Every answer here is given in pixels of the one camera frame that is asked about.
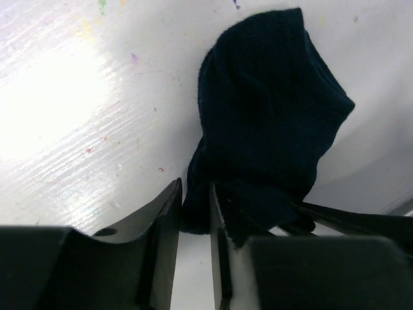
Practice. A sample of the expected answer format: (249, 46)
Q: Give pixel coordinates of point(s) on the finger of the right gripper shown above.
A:
(350, 222)

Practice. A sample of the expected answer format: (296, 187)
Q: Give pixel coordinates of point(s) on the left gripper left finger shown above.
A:
(127, 265)

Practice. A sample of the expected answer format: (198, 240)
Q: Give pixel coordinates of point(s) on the dark navy sock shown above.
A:
(269, 108)

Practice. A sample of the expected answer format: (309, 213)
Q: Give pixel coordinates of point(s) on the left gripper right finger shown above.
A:
(254, 269)

